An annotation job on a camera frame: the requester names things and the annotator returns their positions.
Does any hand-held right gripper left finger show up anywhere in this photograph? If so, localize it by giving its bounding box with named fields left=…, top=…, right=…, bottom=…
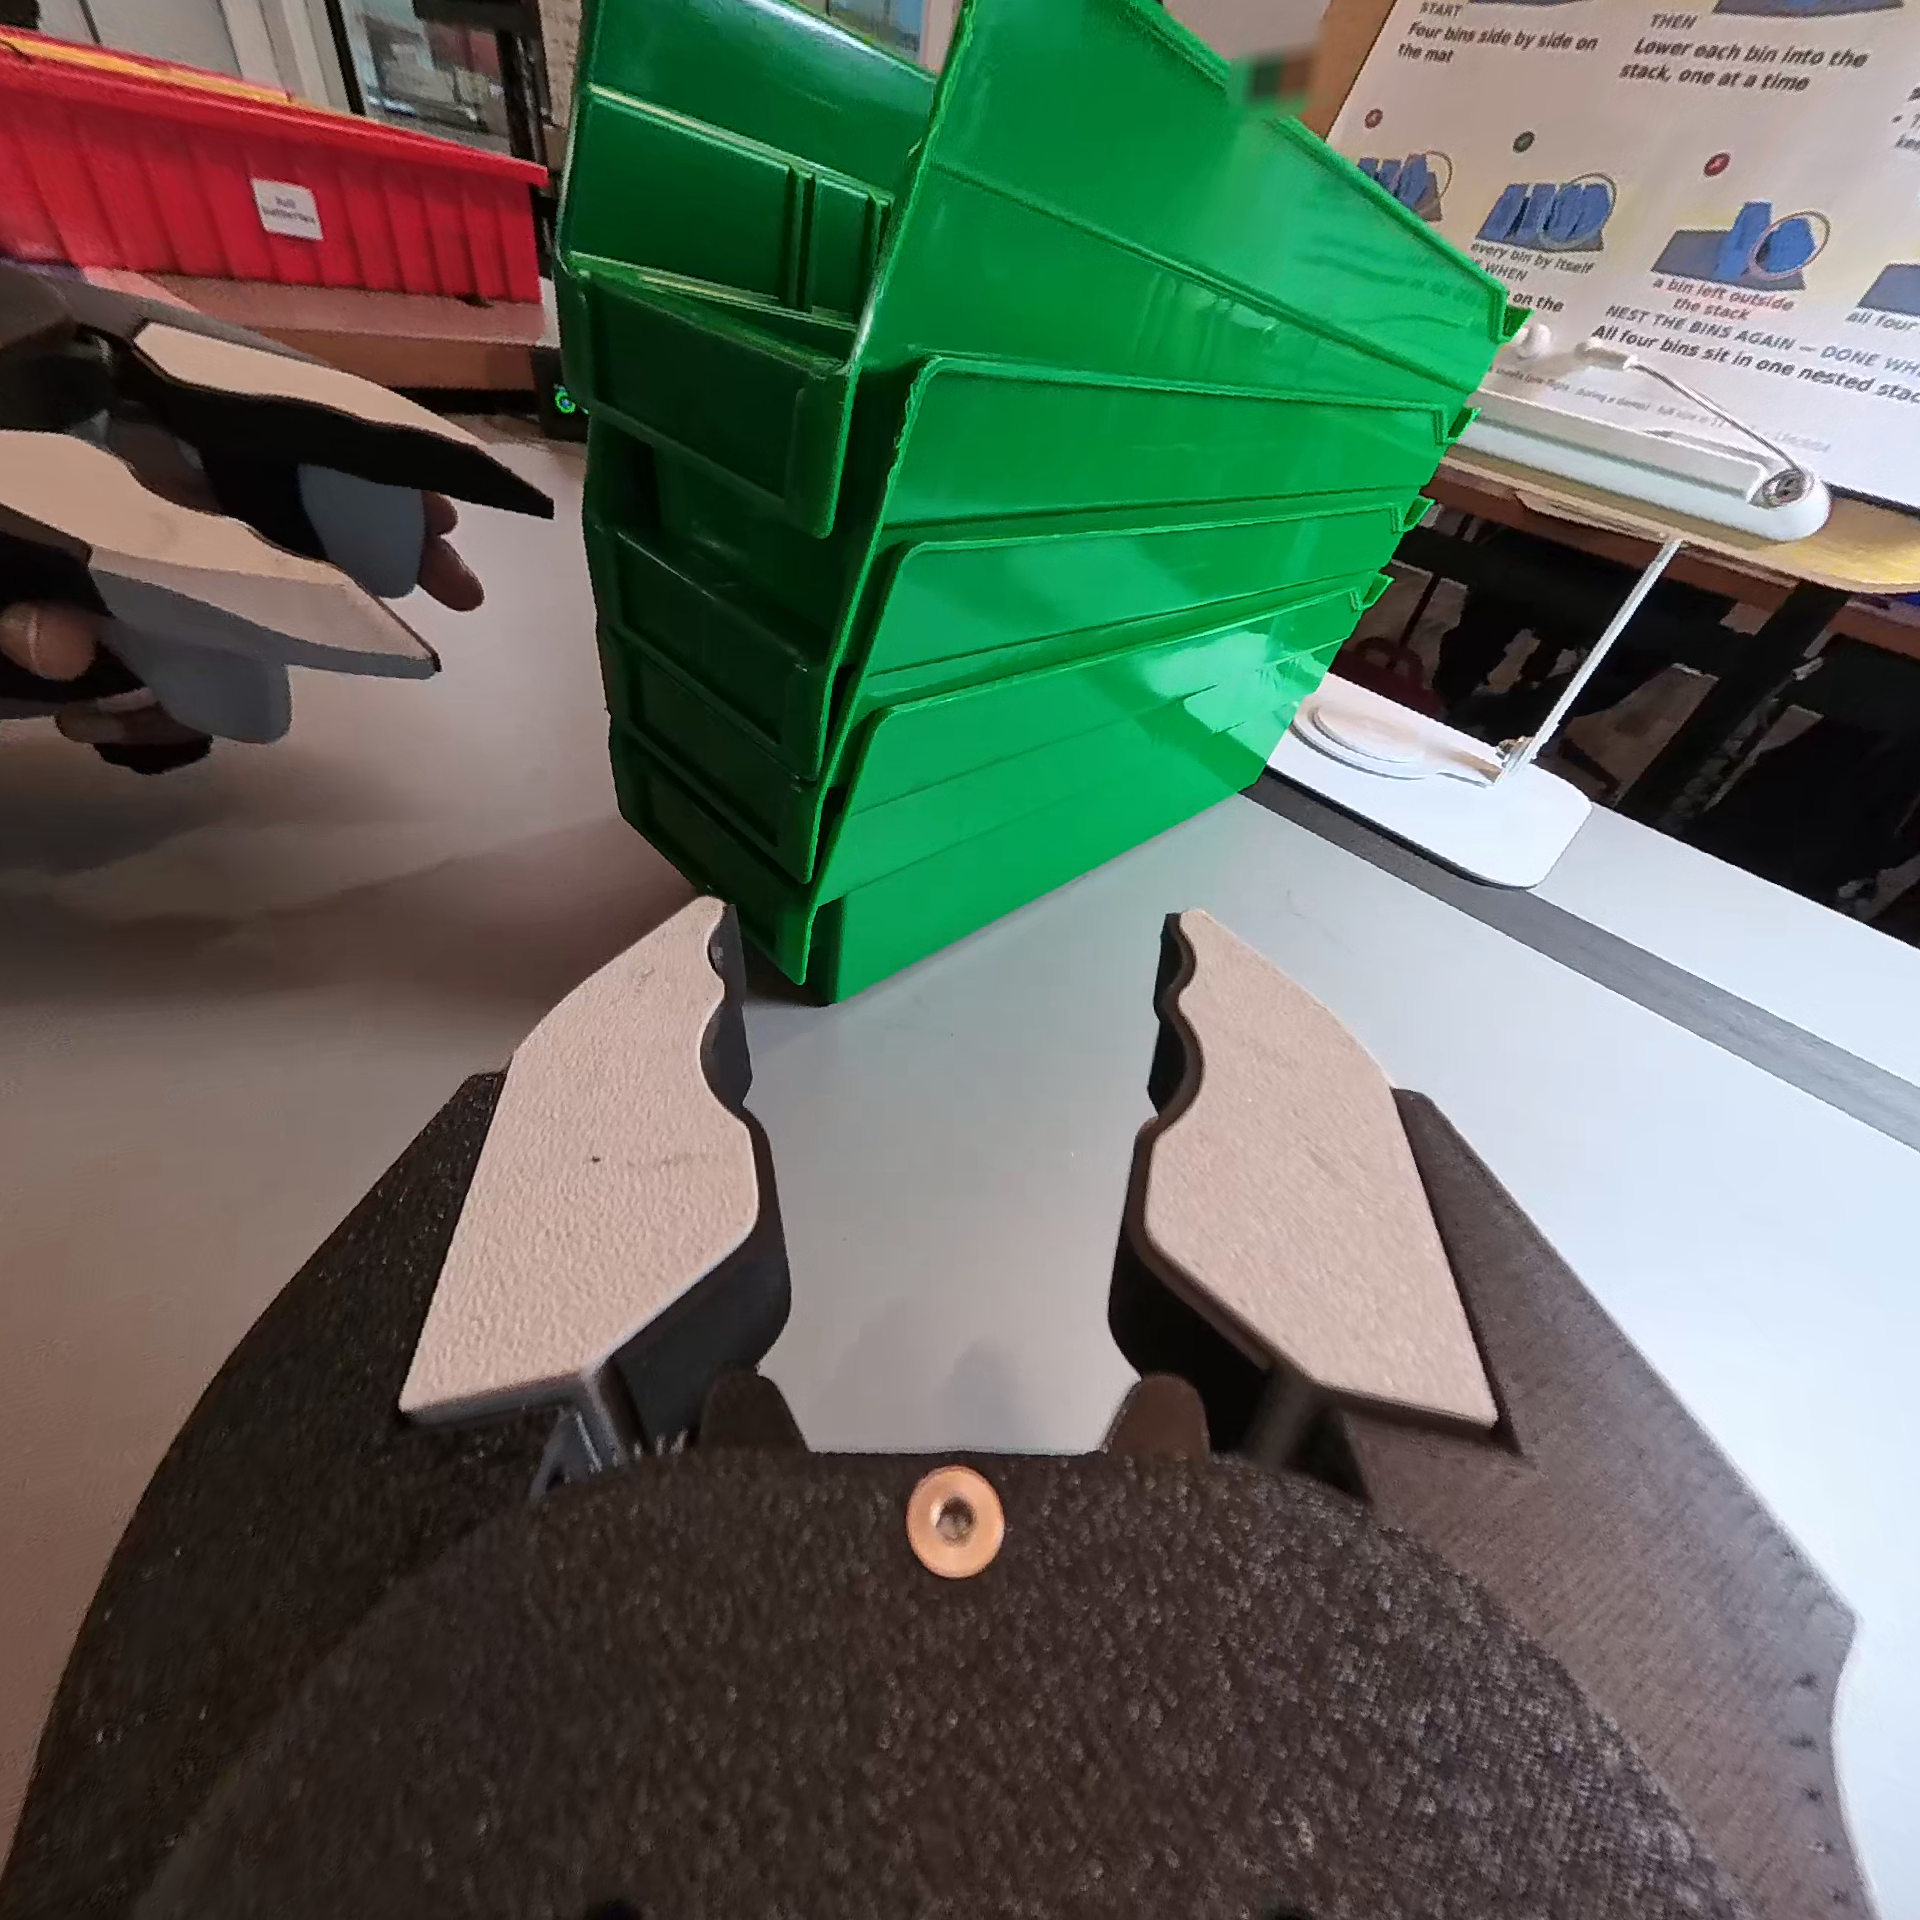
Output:
left=394, top=895, right=795, bottom=1474

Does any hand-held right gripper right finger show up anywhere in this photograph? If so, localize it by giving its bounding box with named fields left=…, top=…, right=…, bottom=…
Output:
left=1111, top=907, right=1507, bottom=1474

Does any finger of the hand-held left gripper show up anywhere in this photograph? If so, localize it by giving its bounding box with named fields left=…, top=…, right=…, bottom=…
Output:
left=0, top=430, right=440, bottom=682
left=126, top=314, right=561, bottom=523

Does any green plastic storage bin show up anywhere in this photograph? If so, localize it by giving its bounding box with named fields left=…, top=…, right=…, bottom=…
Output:
left=551, top=251, right=1484, bottom=693
left=597, top=584, right=1393, bottom=1001
left=551, top=0, right=1516, bottom=538
left=581, top=420, right=1441, bottom=797

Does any grey desk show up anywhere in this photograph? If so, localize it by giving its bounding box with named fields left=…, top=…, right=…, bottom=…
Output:
left=0, top=406, right=1920, bottom=1920

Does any wooden side table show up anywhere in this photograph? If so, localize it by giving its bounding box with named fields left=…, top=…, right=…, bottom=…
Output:
left=93, top=271, right=579, bottom=396

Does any red ribbed storage bin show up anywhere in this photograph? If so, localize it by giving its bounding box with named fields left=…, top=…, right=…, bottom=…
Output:
left=0, top=28, right=548, bottom=306

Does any instruction sheet on stand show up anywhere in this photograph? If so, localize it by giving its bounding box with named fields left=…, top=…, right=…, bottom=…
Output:
left=1305, top=0, right=1920, bottom=596

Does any printed instruction sheet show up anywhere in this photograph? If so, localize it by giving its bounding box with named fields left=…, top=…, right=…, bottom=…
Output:
left=1325, top=0, right=1920, bottom=511

